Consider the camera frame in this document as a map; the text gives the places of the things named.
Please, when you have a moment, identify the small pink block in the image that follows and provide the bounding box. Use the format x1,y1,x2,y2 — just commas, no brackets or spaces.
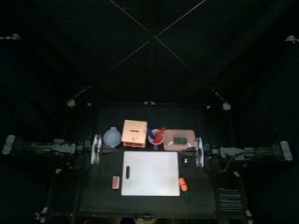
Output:
112,175,121,191

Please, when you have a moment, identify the red utensil handle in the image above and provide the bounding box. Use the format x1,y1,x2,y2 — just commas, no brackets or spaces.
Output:
153,127,167,144

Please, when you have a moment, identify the white cutting board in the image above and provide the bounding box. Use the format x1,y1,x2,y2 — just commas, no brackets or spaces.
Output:
120,150,183,197

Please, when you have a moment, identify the thin diagonal brace wire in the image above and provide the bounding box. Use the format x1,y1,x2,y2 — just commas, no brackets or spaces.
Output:
69,0,208,103
107,0,231,109

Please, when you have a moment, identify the dark green toy sushi roll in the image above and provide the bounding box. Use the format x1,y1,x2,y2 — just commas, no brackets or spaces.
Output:
172,136,188,145

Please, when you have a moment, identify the red plastic cup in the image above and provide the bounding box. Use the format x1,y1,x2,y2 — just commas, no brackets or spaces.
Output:
147,129,165,146

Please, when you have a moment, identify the wooden box with red drawer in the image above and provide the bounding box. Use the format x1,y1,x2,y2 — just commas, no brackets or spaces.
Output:
120,119,149,149

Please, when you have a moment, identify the pale grey-blue bowl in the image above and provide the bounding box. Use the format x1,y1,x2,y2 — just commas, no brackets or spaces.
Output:
101,126,123,149

